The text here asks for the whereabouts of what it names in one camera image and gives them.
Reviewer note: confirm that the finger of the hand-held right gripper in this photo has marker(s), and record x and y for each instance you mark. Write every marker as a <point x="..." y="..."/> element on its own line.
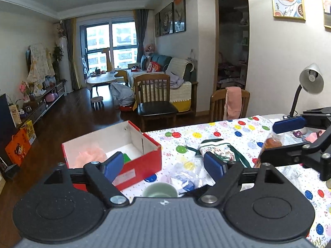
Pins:
<point x="288" y="124"/>
<point x="284" y="153"/>

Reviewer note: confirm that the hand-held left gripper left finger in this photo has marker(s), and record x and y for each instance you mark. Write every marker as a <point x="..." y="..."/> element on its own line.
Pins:
<point x="113" y="164"/>

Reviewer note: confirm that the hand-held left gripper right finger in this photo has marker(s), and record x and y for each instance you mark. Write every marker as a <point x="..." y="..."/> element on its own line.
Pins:
<point x="214" y="164"/>

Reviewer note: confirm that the red white cardboard shoe box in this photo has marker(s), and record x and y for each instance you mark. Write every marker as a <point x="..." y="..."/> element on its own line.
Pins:
<point x="144" y="165"/>

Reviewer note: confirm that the small green item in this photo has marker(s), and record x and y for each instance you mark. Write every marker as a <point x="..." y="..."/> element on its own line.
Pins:
<point x="126" y="158"/>

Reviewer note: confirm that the green white printed cloth pouch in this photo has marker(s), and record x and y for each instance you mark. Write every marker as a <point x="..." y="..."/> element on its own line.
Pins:
<point x="222" y="149"/>

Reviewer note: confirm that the pink fluffy cloth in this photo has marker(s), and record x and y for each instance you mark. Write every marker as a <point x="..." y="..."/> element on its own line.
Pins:
<point x="88" y="156"/>

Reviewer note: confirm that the balloon printed tablecloth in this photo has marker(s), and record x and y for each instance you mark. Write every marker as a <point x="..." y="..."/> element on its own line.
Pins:
<point x="258" y="134"/>

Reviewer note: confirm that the clear plastic bag blue print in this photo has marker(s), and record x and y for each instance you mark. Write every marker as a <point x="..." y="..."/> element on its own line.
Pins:
<point x="181" y="179"/>

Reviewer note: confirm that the grey desk lamp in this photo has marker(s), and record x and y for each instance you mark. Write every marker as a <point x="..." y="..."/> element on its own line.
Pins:
<point x="311" y="81"/>

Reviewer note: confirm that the pale green cup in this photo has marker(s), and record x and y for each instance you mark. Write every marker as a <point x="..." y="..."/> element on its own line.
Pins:
<point x="160" y="190"/>

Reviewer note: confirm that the red basin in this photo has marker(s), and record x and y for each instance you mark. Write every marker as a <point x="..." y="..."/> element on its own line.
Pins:
<point x="126" y="108"/>

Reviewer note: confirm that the pink towel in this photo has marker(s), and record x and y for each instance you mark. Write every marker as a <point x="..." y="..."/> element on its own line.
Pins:
<point x="232" y="103"/>

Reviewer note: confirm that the small round stool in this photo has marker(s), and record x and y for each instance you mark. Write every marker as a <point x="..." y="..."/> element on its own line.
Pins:
<point x="97" y="99"/>

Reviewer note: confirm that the wooden chair black seat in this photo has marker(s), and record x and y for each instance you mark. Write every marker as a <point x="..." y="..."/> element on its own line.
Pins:
<point x="156" y="108"/>

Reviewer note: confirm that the grey cloth bundle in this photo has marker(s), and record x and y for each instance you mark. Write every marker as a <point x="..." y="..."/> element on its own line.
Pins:
<point x="121" y="94"/>

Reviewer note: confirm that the green sofa with cream cover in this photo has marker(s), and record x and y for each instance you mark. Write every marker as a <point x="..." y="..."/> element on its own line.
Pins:
<point x="181" y="93"/>

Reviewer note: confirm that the light wooden coffee table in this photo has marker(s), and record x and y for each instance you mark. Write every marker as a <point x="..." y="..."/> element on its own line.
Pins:
<point x="102" y="78"/>

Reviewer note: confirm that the small wooden armchair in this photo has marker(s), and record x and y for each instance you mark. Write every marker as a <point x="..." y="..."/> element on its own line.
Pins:
<point x="122" y="75"/>

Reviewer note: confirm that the low grey television cabinet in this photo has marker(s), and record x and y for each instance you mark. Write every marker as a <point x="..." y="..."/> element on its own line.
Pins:
<point x="44" y="106"/>

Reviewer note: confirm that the yellow gift box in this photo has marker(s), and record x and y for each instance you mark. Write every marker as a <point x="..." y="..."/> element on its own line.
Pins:
<point x="29" y="130"/>

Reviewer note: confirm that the lilac cloth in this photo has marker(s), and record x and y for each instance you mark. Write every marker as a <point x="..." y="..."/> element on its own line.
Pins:
<point x="177" y="80"/>

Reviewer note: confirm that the orange gift box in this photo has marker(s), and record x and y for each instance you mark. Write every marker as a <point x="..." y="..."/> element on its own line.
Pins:
<point x="18" y="148"/>

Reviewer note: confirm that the red printed cushion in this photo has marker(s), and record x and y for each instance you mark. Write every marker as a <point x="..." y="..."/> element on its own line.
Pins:
<point x="153" y="67"/>

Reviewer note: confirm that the cream knitted sofa throw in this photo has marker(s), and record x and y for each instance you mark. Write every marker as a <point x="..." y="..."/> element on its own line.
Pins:
<point x="178" y="64"/>

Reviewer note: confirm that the wooden giraffe figure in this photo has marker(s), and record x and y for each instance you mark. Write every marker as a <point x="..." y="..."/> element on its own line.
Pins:
<point x="108" y="56"/>

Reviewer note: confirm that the paper bag with plant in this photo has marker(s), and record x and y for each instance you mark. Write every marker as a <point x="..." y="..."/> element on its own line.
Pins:
<point x="15" y="116"/>

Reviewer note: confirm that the white standing air conditioner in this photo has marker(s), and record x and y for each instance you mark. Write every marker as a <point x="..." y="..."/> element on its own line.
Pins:
<point x="64" y="64"/>

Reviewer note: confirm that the grey yellow curtain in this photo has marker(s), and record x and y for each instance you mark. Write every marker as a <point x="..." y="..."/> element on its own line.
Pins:
<point x="141" y="36"/>
<point x="72" y="56"/>

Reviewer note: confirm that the black tea bar machine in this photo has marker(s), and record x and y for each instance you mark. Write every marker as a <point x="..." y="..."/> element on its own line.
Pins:
<point x="5" y="124"/>

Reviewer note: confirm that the pink flower bouquet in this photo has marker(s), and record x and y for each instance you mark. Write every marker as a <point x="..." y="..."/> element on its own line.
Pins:
<point x="25" y="87"/>

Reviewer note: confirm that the tall green house plant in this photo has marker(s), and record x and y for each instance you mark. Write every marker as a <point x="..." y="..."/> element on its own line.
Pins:
<point x="57" y="54"/>

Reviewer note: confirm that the hanging floral cloth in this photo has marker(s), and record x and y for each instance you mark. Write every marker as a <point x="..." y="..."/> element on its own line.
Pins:
<point x="38" y="62"/>

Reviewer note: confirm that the dark framed wall picture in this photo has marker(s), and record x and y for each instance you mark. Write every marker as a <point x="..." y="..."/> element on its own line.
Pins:
<point x="166" y="19"/>
<point x="179" y="14"/>
<point x="157" y="24"/>

